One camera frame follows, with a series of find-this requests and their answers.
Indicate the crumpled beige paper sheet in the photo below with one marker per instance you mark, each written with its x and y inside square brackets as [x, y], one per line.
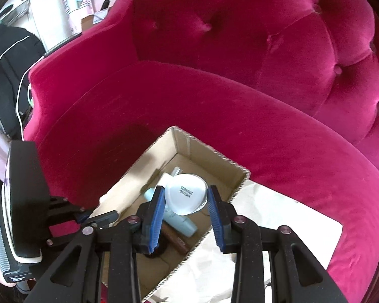
[271, 221]

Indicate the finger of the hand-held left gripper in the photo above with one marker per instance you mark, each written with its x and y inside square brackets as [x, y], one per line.
[69, 206]
[104, 217]

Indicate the light blue bottle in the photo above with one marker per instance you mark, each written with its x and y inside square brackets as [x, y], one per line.
[180, 222]

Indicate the white rounded plastic container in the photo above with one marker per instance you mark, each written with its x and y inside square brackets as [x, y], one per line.
[184, 194]

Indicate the red velvet tufted sofa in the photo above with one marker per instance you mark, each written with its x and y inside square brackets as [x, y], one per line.
[208, 101]

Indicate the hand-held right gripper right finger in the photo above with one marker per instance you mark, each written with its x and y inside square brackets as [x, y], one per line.
[216, 221]

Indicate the light green object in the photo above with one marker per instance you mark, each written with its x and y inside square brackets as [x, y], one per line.
[30, 97]

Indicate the black cylinder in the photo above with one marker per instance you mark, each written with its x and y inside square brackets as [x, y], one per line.
[160, 251]

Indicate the small brown cardboard box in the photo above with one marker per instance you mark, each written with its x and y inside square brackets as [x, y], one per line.
[87, 23]

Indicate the pink cartoon print curtain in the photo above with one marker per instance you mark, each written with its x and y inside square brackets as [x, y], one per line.
[74, 0]

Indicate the brown rectangular case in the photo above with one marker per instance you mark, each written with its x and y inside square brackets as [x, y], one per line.
[177, 240]

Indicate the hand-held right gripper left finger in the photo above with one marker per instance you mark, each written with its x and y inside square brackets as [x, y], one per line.
[154, 221]

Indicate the black jacket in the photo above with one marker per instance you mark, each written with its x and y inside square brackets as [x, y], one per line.
[6, 79]

